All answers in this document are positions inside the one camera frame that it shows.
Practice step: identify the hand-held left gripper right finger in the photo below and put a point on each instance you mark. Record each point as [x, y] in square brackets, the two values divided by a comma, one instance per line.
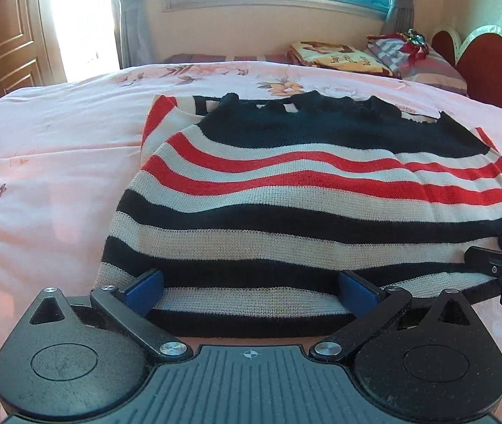
[356, 293]

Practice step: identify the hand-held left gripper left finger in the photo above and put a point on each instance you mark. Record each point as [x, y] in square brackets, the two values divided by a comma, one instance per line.
[145, 290]

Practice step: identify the striped knit sweater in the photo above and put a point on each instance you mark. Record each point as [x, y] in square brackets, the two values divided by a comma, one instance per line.
[277, 212]

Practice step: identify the pile of folded clothes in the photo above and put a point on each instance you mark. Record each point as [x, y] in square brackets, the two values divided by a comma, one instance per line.
[392, 51]

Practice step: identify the red white scalloped headboard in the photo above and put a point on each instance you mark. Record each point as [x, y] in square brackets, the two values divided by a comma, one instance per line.
[489, 70]

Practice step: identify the striped pillow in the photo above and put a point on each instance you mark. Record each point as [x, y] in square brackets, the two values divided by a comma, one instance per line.
[440, 73]

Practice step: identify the yellow printed blanket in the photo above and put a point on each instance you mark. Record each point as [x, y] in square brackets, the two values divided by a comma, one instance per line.
[339, 55]

